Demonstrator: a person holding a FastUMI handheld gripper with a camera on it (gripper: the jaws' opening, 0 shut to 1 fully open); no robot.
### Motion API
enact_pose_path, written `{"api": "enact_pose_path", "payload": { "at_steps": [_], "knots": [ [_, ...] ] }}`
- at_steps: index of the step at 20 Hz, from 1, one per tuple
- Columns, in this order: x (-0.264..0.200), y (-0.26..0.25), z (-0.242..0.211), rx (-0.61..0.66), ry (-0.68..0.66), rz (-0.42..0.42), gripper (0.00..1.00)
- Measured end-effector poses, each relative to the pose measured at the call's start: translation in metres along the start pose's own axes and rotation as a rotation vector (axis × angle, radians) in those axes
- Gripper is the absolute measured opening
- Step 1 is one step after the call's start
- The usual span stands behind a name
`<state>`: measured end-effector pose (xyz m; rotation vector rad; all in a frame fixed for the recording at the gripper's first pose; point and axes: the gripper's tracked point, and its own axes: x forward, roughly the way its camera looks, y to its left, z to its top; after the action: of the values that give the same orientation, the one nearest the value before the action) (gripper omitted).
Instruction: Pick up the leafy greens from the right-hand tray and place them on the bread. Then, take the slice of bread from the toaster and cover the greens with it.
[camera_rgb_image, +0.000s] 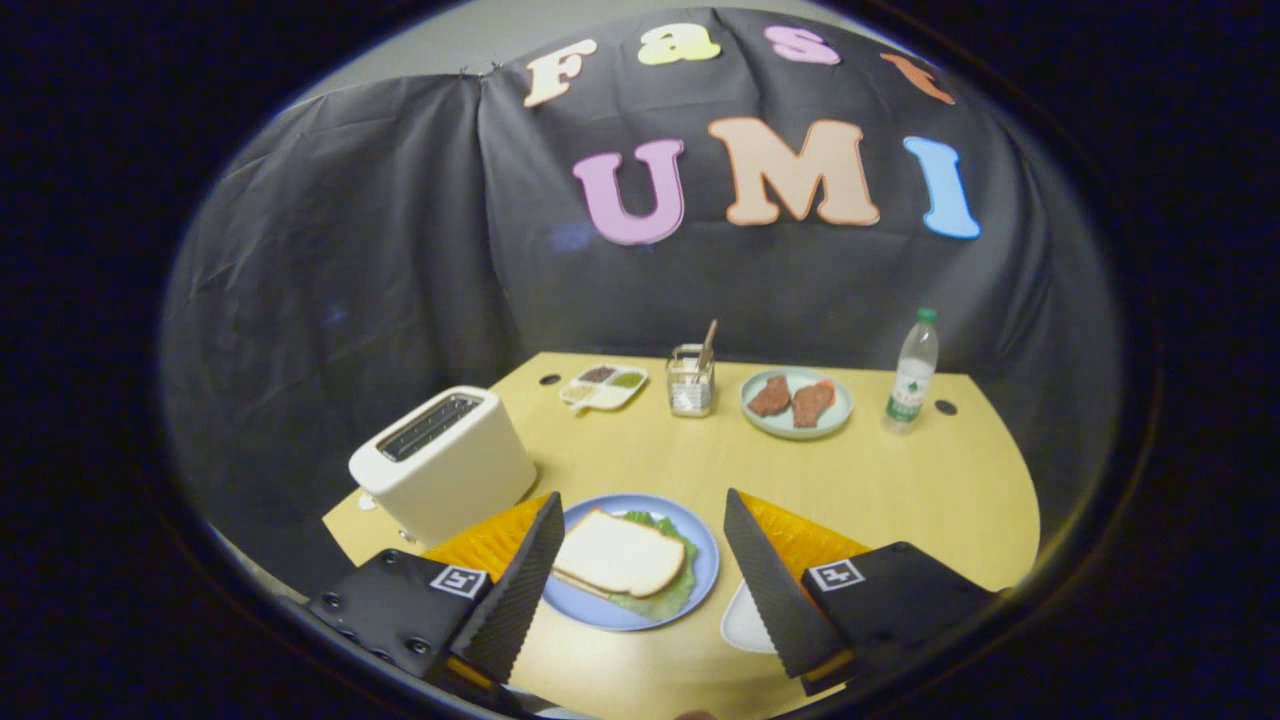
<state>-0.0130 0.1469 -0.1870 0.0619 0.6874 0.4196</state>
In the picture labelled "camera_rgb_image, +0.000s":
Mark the blue plate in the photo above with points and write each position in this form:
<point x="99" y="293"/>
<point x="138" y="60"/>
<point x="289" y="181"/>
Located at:
<point x="706" y="560"/>

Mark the glass jar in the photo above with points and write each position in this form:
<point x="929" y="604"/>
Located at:
<point x="689" y="392"/>

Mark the white divided condiment dish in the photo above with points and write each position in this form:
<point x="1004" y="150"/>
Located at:
<point x="603" y="390"/>

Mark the black backdrop cloth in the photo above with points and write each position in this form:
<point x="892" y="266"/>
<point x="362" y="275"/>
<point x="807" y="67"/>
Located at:
<point x="400" y="250"/>

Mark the green lettuce leaf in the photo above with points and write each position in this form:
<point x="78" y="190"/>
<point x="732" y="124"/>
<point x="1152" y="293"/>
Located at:
<point x="662" y="603"/>

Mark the pale green plate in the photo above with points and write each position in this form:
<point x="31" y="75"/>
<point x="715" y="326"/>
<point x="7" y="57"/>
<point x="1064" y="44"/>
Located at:
<point x="840" y="405"/>

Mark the white plate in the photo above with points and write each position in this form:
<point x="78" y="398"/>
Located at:
<point x="745" y="625"/>

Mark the white toaster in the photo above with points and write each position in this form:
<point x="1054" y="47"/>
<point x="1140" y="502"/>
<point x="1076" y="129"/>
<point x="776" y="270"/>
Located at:
<point x="450" y="480"/>

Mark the brown meat piece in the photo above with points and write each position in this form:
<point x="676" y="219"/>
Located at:
<point x="769" y="397"/>
<point x="812" y="403"/>

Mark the wooden stick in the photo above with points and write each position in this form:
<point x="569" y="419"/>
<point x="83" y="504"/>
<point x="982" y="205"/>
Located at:
<point x="708" y="345"/>

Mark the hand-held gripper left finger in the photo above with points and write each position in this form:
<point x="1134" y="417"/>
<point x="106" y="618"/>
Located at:
<point x="515" y="590"/>

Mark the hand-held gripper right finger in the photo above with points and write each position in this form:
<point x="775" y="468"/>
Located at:
<point x="770" y="590"/>

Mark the clear water bottle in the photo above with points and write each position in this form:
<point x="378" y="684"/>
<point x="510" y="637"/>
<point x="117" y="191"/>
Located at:
<point x="910" y="385"/>

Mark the white bread slice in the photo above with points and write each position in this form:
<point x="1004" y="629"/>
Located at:
<point x="572" y="583"/>
<point x="620" y="553"/>

